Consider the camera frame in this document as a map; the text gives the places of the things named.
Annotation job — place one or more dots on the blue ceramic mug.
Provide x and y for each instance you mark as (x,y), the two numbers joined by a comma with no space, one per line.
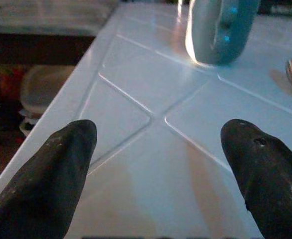
(219,31)

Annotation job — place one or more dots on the white plastic container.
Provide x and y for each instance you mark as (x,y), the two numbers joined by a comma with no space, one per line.
(40,87)

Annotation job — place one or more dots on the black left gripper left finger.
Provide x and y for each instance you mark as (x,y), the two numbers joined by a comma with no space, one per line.
(43,179)

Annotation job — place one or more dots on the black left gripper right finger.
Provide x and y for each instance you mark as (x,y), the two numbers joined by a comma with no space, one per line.
(267,179)

